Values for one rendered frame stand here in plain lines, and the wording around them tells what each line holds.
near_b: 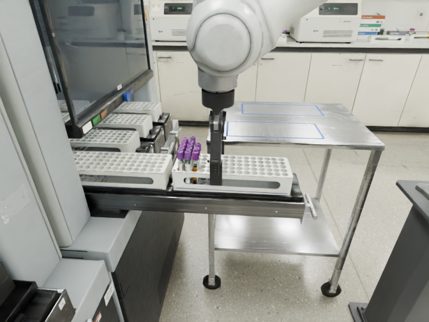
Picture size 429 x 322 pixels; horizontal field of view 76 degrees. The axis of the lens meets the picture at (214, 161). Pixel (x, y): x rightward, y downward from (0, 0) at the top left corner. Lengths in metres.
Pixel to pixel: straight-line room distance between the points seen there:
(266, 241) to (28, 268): 0.98
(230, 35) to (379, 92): 3.02
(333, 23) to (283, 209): 2.50
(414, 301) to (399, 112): 2.53
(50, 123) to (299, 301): 1.29
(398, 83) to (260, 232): 2.43
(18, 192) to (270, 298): 1.21
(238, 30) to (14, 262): 0.52
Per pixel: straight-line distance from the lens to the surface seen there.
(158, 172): 0.70
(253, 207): 0.71
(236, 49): 0.38
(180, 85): 3.06
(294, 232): 1.41
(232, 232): 1.36
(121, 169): 0.75
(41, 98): 0.63
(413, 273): 1.18
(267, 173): 0.70
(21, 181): 0.59
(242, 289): 1.51
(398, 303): 1.29
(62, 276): 0.70
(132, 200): 0.75
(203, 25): 0.39
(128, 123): 1.03
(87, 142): 0.92
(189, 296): 1.49
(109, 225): 0.78
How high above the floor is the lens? 1.23
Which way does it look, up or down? 30 degrees down
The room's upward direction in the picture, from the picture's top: straight up
